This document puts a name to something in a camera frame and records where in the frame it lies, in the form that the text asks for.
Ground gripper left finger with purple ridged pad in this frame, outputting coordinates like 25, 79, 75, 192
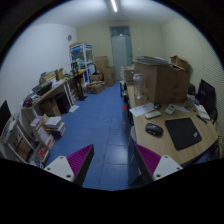
43, 143, 95, 187

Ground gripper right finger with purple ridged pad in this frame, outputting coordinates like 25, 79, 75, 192
134, 143, 184, 185

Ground black computer mouse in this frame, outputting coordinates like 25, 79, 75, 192
145, 123, 163, 136

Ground black mouse pad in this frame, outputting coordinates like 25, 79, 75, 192
165, 118, 202, 150

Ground black computer monitor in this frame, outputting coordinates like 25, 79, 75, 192
197, 80, 216, 114

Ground stack of books on floor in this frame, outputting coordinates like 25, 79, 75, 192
45, 116, 66, 139

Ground wooden desk on right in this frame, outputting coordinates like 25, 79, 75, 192
119, 79, 220, 186

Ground white remote control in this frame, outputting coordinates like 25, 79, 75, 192
145, 111, 161, 119

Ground white paper sheet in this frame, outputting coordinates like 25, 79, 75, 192
130, 103, 154, 117

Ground grey remote control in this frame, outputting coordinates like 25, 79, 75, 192
165, 105, 175, 115

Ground white bookshelf with books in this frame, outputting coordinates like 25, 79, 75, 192
0, 115, 44, 169

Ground long wooden desk on left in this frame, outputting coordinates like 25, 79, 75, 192
21, 69, 88, 125

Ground white notebook on desk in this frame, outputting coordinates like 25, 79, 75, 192
196, 105, 210, 120

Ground open cardboard box on floor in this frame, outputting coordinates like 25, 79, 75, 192
87, 81, 106, 94

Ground large brown cardboard box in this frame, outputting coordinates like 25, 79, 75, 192
134, 61, 190, 104

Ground clear plastic water jug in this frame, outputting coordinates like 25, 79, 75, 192
133, 73, 144, 100

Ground black monitor at left edge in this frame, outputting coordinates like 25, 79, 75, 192
0, 101, 11, 135

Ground stacked cardboard boxes by door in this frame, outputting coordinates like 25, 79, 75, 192
90, 56, 116, 86

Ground small cardboard box on top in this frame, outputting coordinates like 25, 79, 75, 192
171, 55, 188, 71

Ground glass display cabinet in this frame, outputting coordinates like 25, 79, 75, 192
69, 43, 96, 84

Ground grey door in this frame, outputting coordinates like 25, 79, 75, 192
110, 26, 132, 80

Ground ceiling fluorescent light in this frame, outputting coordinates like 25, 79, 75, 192
111, 0, 118, 13

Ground round wall clock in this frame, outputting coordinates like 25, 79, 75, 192
67, 35, 72, 41

